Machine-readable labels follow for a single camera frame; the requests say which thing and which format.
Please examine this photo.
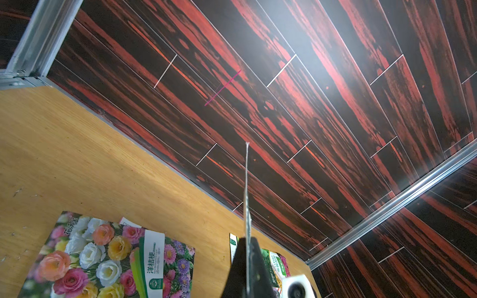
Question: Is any mixed roses seed packet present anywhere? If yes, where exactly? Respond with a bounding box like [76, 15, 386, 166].
[18, 212, 165, 298]

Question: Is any green gourd seed packet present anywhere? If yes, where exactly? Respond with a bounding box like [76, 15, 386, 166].
[229, 233, 291, 288]

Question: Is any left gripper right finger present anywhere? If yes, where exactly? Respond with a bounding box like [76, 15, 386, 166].
[248, 237, 275, 298]

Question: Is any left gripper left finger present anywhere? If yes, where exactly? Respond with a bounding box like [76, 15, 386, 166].
[221, 237, 247, 298]

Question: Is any purple pink asters seed packet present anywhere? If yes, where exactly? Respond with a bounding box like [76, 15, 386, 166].
[119, 218, 195, 298]

